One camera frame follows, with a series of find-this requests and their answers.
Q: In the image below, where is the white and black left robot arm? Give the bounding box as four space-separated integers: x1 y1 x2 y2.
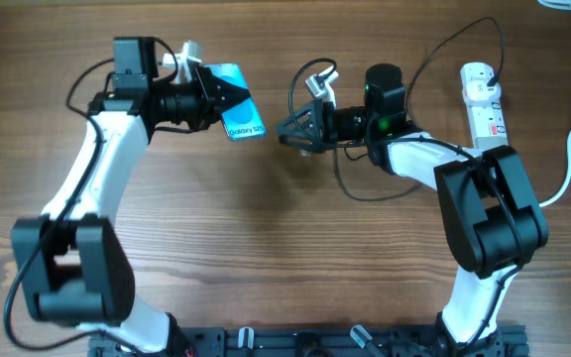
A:
3 37 254 356

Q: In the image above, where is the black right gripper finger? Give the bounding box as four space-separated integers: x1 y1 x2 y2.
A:
277 101 323 144
279 136 332 153

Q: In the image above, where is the blue screen Galaxy smartphone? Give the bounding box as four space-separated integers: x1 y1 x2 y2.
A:
206 63 267 141

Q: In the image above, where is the black charging cable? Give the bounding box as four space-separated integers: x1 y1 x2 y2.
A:
299 16 508 203

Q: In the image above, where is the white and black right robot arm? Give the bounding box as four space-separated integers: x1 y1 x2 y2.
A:
277 63 548 356

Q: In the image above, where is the white USB charger plug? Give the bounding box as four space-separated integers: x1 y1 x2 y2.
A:
462 79 502 106

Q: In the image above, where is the white power strip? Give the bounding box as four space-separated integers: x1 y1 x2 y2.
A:
460 62 509 150

